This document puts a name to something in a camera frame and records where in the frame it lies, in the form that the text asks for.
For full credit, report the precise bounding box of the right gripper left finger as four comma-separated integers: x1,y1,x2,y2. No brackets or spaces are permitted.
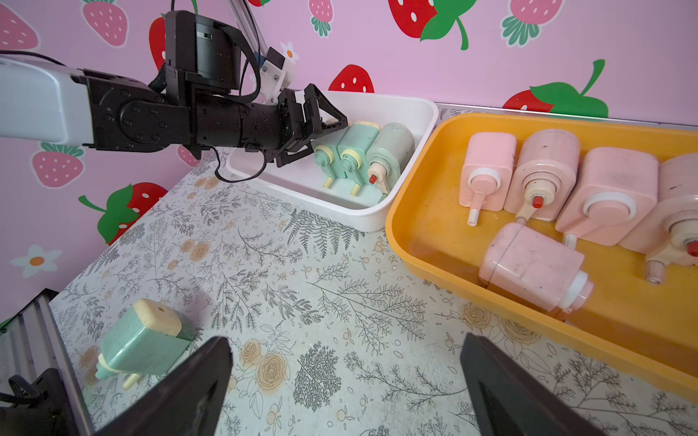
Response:
97,336,233,435

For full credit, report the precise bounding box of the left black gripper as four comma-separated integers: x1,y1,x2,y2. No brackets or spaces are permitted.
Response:
76,11,348,167

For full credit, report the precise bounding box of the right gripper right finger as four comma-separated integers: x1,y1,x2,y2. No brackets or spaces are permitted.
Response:
460,334,602,435

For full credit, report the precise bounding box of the green sharpener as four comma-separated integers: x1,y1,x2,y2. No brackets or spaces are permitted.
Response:
367,123,416,194
314,142,346,189
96,299,196,390
337,121,382,196

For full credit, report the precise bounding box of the white plastic storage tray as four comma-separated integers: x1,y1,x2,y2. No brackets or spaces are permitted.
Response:
226,92,439,233

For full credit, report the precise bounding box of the pink sharpener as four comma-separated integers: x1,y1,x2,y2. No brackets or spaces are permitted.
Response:
619,154,697,284
504,129,581,222
478,223,594,312
459,132,517,226
555,147,659,249

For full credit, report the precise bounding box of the yellow plastic storage tray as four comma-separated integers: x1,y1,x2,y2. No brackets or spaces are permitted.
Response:
386,114,697,400

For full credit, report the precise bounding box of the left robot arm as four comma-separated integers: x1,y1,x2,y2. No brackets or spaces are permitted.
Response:
1,10,347,166

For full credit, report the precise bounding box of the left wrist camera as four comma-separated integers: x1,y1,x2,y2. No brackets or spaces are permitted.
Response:
260,47,296,105

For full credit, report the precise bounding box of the aluminium front rail frame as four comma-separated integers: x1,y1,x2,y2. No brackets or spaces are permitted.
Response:
1,289,95,435

